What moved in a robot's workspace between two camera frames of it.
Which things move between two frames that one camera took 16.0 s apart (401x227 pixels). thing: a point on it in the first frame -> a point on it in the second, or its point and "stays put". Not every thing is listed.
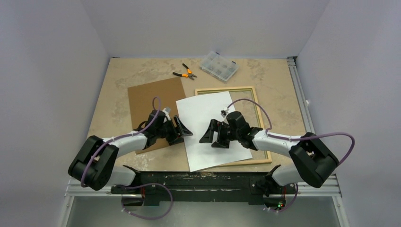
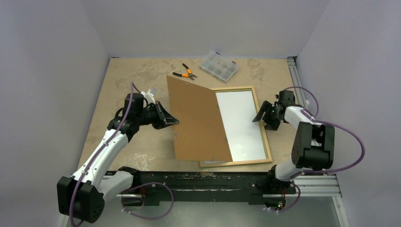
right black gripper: x=216 y=134 -> x=269 y=113
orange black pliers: x=189 y=74 stays put
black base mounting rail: x=255 y=187 stays put
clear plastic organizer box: x=218 y=66 stays put
